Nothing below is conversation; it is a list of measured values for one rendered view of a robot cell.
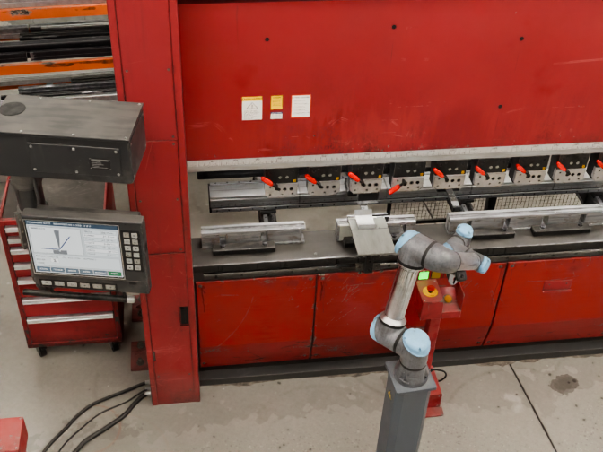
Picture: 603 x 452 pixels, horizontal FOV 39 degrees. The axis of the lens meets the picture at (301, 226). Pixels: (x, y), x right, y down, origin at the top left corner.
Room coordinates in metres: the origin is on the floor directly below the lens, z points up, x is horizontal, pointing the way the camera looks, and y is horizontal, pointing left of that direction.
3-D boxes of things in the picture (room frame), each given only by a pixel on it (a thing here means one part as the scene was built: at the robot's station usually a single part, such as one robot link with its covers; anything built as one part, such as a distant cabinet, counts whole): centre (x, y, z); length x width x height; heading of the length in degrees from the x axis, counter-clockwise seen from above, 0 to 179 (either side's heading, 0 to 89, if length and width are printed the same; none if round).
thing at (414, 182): (3.26, -0.48, 1.26); 0.15 x 0.09 x 0.17; 100
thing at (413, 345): (2.44, -0.50, 0.94); 0.13 x 0.12 x 0.14; 52
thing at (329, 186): (3.20, -0.09, 1.26); 0.15 x 0.09 x 0.17; 100
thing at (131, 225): (2.43, 0.80, 1.42); 0.45 x 0.12 x 0.36; 88
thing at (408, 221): (3.24, -0.36, 0.92); 0.39 x 0.06 x 0.10; 100
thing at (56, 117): (2.52, 0.85, 1.53); 0.51 x 0.25 x 0.85; 88
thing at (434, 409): (2.94, -0.68, 0.06); 0.25 x 0.20 x 0.12; 10
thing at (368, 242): (3.09, -0.34, 1.00); 0.26 x 0.18 x 0.01; 10
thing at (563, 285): (3.25, -1.35, 0.59); 0.15 x 0.02 x 0.07; 100
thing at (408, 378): (2.43, -0.50, 0.82); 0.15 x 0.15 x 0.10
